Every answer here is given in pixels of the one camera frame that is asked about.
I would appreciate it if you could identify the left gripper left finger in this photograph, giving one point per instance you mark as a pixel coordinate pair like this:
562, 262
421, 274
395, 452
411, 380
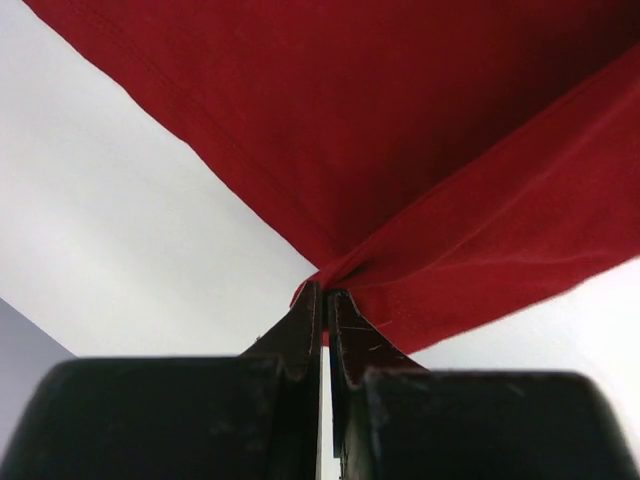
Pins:
256, 415

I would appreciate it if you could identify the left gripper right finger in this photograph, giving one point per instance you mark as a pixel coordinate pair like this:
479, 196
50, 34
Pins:
394, 419

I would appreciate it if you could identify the red t shirt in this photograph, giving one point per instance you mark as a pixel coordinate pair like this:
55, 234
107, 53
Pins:
447, 162

